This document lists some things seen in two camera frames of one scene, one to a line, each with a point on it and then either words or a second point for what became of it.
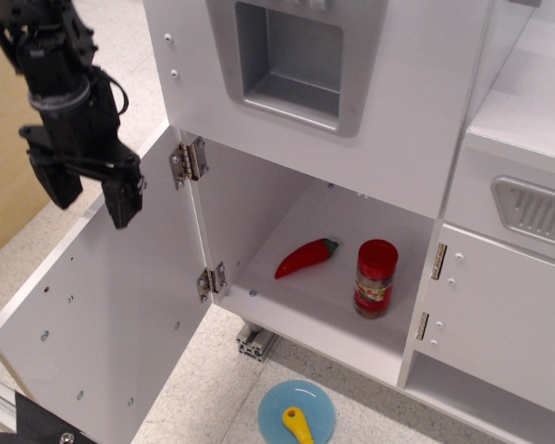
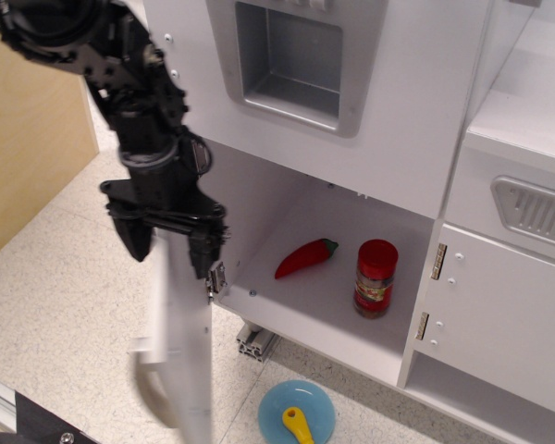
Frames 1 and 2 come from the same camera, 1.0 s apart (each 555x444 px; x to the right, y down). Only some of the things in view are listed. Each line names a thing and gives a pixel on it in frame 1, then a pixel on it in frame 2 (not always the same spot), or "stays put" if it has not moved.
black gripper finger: x=63 y=185 -> x=136 y=234
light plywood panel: x=13 y=198 stays put
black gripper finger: x=123 y=198 -> x=204 y=250
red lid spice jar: x=376 y=270 stays put
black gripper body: x=83 y=135 -> x=165 y=189
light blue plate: x=316 y=407 stays put
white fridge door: x=93 y=336 -> x=183 y=317
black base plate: x=35 y=425 stays put
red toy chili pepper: x=308 y=254 stays put
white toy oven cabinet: x=492 y=345 stays put
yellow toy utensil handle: x=294 y=420 stays put
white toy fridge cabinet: x=319 y=138 stays put
